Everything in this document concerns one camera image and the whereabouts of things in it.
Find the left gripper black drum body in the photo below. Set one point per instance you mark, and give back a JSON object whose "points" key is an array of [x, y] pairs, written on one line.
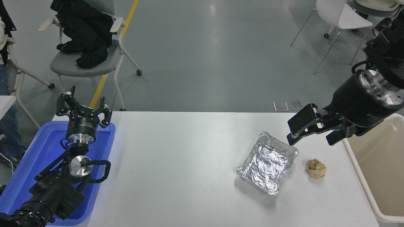
{"points": [[81, 124]]}

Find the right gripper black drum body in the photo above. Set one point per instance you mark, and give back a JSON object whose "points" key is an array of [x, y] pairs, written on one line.
{"points": [[359, 105]]}

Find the silver foil tray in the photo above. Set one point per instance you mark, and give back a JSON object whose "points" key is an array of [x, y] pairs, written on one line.
{"points": [[266, 164]]}

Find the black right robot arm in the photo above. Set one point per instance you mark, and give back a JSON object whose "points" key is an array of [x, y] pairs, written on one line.
{"points": [[386, 52]]}

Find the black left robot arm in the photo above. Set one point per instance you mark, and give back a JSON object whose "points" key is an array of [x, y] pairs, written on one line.
{"points": [[53, 192]]}

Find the clear floor plate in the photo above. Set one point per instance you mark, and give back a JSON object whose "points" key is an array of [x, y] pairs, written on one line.
{"points": [[281, 106], [296, 105]]}

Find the crumpled tan paper ball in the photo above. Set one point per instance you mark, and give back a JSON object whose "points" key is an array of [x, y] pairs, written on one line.
{"points": [[316, 169]]}

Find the blue plastic tray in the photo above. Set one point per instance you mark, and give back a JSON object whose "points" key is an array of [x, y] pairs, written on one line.
{"points": [[41, 148]]}

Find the large pale bin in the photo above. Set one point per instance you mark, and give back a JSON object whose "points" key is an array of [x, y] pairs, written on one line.
{"points": [[383, 170]]}

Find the small white table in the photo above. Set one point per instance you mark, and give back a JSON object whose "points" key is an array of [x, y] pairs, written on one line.
{"points": [[5, 102]]}

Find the person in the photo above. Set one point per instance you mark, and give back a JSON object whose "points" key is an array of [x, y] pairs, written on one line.
{"points": [[8, 126]]}

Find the black clothing pile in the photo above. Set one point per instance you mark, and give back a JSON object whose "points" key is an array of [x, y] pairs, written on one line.
{"points": [[85, 34]]}

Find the white plastic chair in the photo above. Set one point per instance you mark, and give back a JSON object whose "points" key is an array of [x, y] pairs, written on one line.
{"points": [[342, 14]]}

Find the grey chair with white legs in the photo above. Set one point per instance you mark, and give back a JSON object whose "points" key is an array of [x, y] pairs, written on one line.
{"points": [[375, 8]]}

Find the grey seat white frame chair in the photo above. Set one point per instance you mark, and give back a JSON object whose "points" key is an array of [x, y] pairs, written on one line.
{"points": [[68, 66]]}

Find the white frame chair with casters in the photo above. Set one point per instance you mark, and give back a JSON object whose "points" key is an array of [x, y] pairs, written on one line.
{"points": [[20, 78]]}

